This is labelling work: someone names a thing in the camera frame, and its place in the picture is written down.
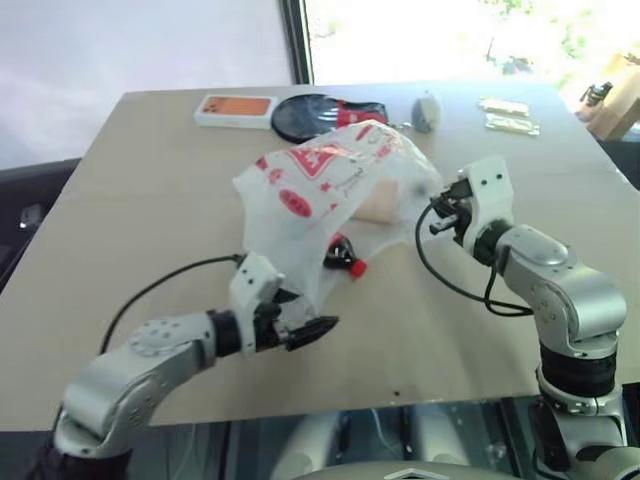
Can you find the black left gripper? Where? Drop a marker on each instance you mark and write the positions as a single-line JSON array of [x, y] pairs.
[[269, 327]]

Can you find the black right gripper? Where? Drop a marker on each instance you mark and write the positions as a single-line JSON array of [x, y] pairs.
[[457, 207]]

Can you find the white red-printed plastic bag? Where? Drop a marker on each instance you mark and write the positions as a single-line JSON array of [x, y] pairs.
[[300, 200]]

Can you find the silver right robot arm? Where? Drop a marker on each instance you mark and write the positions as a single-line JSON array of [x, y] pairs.
[[565, 300]]

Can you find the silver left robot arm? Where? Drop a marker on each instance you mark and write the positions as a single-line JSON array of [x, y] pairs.
[[145, 360]]

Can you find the black bottle with red cap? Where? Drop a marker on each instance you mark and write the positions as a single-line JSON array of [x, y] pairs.
[[345, 257]]

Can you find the clear yellow snack packet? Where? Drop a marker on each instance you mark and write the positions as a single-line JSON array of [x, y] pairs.
[[512, 124], [502, 105]]

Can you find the red black packet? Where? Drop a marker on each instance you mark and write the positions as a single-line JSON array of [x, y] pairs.
[[361, 111]]

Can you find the black round disc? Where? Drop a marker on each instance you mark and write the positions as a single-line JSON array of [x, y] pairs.
[[302, 117]]

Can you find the silver robot torso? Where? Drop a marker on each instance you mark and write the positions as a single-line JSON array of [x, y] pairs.
[[400, 450]]

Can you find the small black device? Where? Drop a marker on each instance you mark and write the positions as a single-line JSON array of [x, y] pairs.
[[596, 92]]

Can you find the white orange phone box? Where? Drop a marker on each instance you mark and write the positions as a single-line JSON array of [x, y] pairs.
[[235, 111]]

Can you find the brown cardboard box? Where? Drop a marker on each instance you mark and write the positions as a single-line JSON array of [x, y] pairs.
[[617, 97]]

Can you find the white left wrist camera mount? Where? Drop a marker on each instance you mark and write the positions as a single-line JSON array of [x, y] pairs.
[[254, 286]]

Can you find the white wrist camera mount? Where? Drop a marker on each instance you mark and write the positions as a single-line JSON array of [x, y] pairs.
[[254, 286], [487, 187]]

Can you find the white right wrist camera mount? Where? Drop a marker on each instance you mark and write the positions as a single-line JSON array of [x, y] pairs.
[[487, 187]]

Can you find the dark window frame post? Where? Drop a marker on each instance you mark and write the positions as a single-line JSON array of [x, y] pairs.
[[300, 40]]

